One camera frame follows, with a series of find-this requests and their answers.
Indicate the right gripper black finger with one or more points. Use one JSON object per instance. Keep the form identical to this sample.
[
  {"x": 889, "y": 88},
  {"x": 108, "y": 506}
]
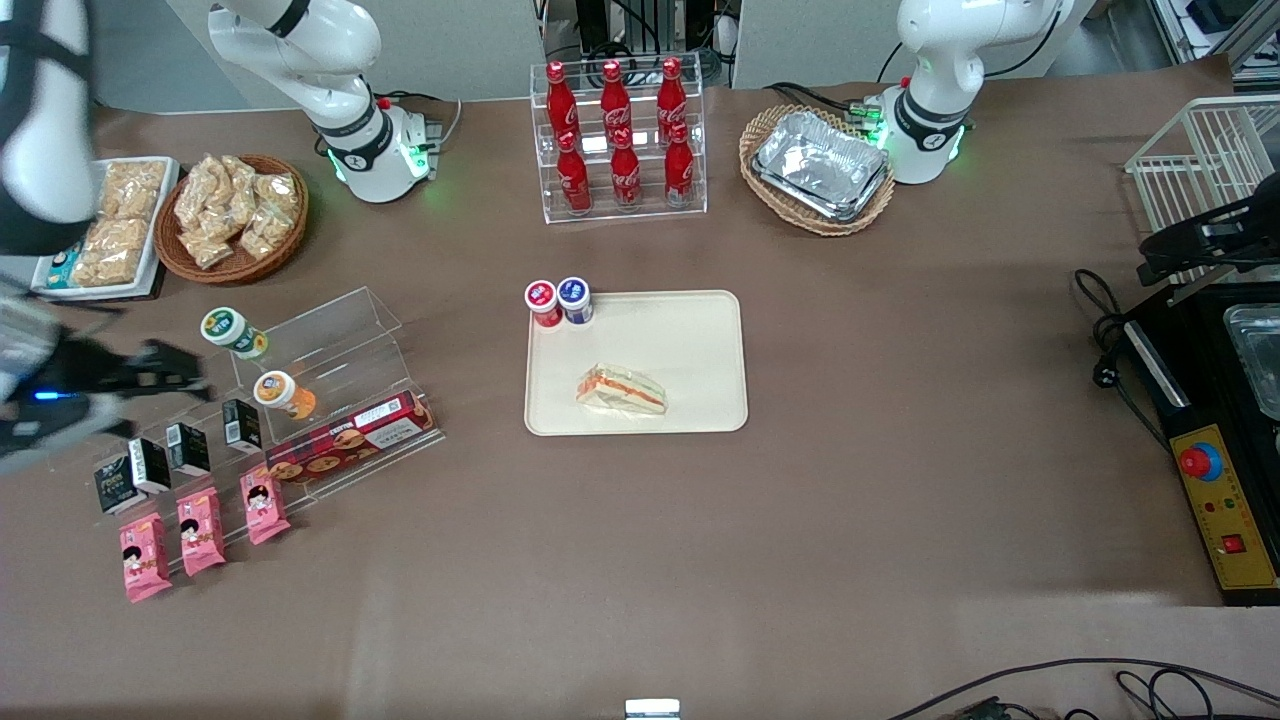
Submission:
[
  {"x": 175, "y": 358},
  {"x": 175, "y": 387}
]

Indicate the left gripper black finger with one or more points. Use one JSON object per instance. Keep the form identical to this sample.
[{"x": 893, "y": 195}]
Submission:
[
  {"x": 1170, "y": 243},
  {"x": 1165, "y": 272}
]

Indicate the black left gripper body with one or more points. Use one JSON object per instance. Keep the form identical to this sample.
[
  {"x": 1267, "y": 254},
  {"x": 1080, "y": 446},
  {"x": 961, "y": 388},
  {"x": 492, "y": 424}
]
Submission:
[{"x": 1243, "y": 229}]

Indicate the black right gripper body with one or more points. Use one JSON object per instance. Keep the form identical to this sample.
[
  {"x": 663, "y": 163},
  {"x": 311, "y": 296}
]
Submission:
[{"x": 88, "y": 372}]

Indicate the triangle sandwich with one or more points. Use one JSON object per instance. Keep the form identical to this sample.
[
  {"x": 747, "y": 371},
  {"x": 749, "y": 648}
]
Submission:
[{"x": 620, "y": 392}]

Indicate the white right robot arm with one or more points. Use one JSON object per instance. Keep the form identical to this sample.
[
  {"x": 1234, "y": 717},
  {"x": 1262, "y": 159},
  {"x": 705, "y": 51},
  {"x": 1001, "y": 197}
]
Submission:
[{"x": 300, "y": 50}]

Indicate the metal tray in machine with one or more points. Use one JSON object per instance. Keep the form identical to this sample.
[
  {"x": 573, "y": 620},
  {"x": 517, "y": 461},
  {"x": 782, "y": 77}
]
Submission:
[{"x": 1258, "y": 360}]

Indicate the white rectangular snack tray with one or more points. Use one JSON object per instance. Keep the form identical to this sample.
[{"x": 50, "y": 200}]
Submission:
[{"x": 168, "y": 200}]

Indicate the aluminium foil tray stack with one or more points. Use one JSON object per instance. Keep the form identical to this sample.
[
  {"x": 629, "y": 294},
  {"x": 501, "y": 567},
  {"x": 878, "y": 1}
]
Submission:
[{"x": 820, "y": 165}]

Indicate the beige plastic tray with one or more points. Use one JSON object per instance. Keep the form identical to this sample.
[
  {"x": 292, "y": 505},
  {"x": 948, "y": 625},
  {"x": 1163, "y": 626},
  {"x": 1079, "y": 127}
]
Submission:
[{"x": 700, "y": 330}]

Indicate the green lid cup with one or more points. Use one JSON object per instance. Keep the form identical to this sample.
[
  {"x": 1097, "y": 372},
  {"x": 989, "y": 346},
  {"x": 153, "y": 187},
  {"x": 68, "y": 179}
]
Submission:
[{"x": 232, "y": 332}]

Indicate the small black carton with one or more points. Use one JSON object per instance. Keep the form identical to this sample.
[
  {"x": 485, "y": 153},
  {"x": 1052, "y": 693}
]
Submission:
[
  {"x": 188, "y": 450},
  {"x": 114, "y": 485},
  {"x": 150, "y": 465},
  {"x": 242, "y": 425}
]

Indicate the black sealing machine yellow panel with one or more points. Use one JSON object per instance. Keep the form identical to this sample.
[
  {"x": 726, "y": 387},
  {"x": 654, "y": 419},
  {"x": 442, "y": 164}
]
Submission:
[{"x": 1200, "y": 360}]

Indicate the orange lid cup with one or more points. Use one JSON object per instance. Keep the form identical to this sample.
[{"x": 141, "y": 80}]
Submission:
[{"x": 282, "y": 393}]

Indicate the teal snack pack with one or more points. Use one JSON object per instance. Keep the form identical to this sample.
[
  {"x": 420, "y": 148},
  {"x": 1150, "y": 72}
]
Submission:
[{"x": 66, "y": 268}]

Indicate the clear bag beige snacks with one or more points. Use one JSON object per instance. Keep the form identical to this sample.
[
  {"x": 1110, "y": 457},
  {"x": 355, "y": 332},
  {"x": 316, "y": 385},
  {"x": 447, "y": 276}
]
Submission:
[
  {"x": 278, "y": 192},
  {"x": 208, "y": 247},
  {"x": 200, "y": 190},
  {"x": 265, "y": 235},
  {"x": 245, "y": 195}
]

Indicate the beige rice cracker pack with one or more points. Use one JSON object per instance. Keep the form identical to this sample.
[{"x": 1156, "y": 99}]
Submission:
[
  {"x": 135, "y": 190},
  {"x": 115, "y": 255}
]

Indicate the brown wicker basket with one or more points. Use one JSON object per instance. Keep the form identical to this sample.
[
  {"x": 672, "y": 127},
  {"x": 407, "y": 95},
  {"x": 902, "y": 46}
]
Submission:
[{"x": 280, "y": 255}]

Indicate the pink snack pack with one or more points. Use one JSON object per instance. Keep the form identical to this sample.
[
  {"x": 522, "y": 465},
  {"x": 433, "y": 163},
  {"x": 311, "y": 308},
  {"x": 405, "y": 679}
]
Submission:
[
  {"x": 201, "y": 532},
  {"x": 145, "y": 558},
  {"x": 265, "y": 505}
]

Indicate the clear acrylic tiered stand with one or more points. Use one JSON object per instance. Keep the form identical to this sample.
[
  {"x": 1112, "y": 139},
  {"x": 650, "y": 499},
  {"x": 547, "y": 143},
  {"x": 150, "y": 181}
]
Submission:
[{"x": 330, "y": 330}]

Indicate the red cookie box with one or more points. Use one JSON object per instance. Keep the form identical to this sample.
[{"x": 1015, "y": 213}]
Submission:
[{"x": 350, "y": 440}]

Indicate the red emergency stop button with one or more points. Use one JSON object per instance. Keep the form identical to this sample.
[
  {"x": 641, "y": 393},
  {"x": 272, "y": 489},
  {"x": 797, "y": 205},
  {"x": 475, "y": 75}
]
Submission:
[{"x": 1200, "y": 460}]

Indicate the red lid cup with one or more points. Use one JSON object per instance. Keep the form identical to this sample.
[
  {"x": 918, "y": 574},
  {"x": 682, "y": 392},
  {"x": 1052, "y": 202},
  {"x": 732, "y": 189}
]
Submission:
[{"x": 543, "y": 300}]

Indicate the blue lid cup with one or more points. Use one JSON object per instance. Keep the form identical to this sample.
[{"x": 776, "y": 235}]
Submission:
[{"x": 575, "y": 297}]

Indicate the light wicker basket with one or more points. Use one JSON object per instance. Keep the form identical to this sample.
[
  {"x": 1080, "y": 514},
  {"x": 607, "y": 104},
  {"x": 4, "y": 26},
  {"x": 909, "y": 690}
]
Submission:
[{"x": 760, "y": 180}]

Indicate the red cola bottle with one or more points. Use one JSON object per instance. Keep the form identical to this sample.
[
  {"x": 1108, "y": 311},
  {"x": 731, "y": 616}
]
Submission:
[
  {"x": 561, "y": 100},
  {"x": 615, "y": 100},
  {"x": 679, "y": 172},
  {"x": 626, "y": 178},
  {"x": 574, "y": 180},
  {"x": 671, "y": 95}
]

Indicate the clear acrylic bottle rack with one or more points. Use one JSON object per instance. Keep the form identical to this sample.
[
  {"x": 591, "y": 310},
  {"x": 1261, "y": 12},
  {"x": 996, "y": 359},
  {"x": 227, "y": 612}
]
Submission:
[{"x": 690, "y": 150}]

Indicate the black background equipment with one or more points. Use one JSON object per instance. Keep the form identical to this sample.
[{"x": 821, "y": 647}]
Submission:
[{"x": 600, "y": 25}]

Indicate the small white grey device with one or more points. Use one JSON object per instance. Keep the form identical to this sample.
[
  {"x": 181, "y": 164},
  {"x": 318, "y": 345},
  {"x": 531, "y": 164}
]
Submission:
[{"x": 652, "y": 710}]

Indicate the aluminium frame structure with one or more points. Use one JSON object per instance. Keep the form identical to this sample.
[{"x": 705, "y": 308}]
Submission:
[{"x": 1220, "y": 30}]

